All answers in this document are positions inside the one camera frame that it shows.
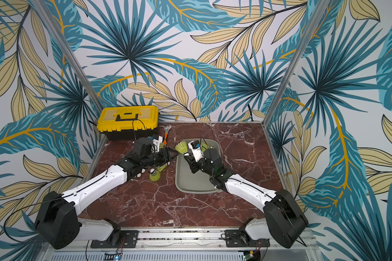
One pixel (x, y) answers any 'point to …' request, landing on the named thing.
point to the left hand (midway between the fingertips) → (174, 156)
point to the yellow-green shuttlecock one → (182, 147)
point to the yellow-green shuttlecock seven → (154, 175)
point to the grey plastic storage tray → (199, 181)
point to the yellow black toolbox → (123, 123)
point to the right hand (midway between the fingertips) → (187, 155)
